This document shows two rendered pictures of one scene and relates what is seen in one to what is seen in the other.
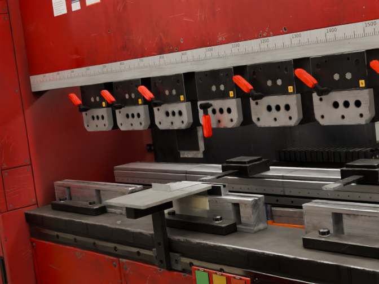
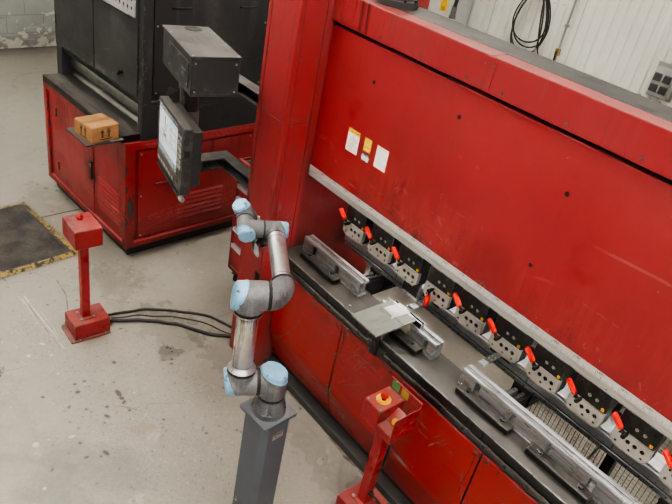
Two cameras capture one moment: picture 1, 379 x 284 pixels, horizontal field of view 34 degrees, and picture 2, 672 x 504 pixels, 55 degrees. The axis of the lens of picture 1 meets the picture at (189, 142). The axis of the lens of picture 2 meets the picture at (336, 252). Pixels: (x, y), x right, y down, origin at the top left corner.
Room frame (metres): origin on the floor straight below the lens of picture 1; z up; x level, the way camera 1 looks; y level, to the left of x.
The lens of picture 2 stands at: (-0.76, 0.50, 2.86)
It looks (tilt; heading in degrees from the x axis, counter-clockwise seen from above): 31 degrees down; 358
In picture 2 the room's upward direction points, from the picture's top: 12 degrees clockwise
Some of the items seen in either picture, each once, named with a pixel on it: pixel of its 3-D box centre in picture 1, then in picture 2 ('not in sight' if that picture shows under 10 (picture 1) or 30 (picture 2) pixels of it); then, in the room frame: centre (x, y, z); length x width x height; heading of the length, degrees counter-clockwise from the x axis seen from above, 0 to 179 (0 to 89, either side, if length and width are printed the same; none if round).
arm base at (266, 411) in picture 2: not in sight; (269, 400); (1.27, 0.57, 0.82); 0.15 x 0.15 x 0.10
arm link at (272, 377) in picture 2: not in sight; (271, 380); (1.27, 0.57, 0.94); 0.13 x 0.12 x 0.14; 105
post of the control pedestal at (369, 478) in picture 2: not in sight; (374, 462); (1.42, 0.02, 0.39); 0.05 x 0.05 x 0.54; 43
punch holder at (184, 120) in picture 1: (178, 100); (414, 263); (1.88, 0.02, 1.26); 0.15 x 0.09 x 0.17; 43
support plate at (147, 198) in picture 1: (158, 194); (383, 318); (1.77, 0.11, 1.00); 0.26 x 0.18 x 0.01; 133
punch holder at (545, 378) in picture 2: not in sight; (550, 366); (1.29, -0.52, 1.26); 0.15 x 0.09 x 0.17; 43
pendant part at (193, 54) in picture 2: not in sight; (194, 121); (2.45, 1.23, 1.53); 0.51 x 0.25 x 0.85; 31
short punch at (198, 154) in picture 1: (189, 142); (411, 288); (1.87, 0.00, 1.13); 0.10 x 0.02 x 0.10; 43
